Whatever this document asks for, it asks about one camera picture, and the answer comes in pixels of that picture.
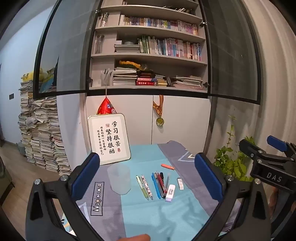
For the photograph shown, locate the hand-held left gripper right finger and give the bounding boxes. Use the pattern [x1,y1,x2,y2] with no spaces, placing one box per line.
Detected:
[194,152,271,241]

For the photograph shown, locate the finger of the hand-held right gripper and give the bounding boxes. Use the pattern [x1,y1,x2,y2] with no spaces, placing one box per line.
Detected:
[267,136,296,161]
[239,138,289,167]

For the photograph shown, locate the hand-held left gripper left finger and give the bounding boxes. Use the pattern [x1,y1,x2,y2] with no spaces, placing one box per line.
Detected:
[25,152,109,241]

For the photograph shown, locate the translucent plastic cup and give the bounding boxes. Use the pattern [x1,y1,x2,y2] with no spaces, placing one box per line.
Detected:
[107,164,131,194]

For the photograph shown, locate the black pen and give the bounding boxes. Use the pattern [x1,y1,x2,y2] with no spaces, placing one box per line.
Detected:
[159,172,167,196]

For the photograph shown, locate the red pen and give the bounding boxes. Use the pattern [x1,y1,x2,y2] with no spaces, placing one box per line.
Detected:
[154,172,168,199]

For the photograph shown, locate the blue pen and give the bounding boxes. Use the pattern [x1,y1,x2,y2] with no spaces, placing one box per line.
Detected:
[151,172,163,200]

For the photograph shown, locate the pink patterned pen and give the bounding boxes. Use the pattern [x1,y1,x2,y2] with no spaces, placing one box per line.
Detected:
[141,175,154,200]

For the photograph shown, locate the green pen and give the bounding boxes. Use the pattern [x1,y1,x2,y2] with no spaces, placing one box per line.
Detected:
[136,175,150,200]

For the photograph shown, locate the person's left hand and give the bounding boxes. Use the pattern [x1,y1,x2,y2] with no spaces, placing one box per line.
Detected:
[120,234,151,241]

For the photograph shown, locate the green potted plant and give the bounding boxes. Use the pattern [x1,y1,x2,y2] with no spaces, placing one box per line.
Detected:
[214,116,257,182]

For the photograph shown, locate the framed calligraphy sign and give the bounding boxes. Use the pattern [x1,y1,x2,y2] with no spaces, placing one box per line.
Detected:
[88,113,131,165]

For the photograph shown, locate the tall stack of papers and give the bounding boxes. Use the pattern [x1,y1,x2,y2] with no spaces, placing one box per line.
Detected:
[18,80,72,175]

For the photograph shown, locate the red hanging ornament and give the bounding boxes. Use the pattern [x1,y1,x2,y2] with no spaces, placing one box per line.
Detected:
[97,86,119,115]

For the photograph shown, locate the gold medal striped ribbon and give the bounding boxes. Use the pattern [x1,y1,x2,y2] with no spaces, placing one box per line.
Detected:
[153,95,165,127]

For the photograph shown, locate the white lower cabinet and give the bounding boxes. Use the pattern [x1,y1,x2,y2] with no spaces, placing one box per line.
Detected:
[84,94,212,153]

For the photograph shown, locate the stack of magazines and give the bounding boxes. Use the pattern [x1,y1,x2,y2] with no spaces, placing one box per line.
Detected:
[172,75,203,90]

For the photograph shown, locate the glass cabinet door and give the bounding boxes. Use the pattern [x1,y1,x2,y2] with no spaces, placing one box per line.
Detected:
[32,0,102,100]
[199,0,263,105]

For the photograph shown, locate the clear pen holder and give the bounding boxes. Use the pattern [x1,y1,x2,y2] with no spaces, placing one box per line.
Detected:
[100,70,113,87]

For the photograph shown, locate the stack of booklets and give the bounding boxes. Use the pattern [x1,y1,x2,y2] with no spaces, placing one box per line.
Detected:
[112,67,137,86]

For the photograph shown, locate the red books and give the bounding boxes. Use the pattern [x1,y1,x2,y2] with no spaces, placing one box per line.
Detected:
[136,73,158,86]

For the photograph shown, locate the yellow plush toys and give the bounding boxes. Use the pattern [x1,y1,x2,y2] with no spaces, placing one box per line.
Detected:
[21,67,56,82]

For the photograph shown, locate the grey bookshelf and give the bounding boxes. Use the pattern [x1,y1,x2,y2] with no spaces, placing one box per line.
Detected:
[89,0,208,93]

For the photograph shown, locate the yellow flower garland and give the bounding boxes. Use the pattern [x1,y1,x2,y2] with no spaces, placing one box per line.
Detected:
[119,60,148,70]

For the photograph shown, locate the row of books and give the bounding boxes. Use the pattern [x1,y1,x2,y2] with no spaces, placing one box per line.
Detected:
[119,15,198,35]
[139,36,201,61]

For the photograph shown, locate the grey book stack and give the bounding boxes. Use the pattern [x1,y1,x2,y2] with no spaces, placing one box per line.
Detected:
[114,44,140,53]

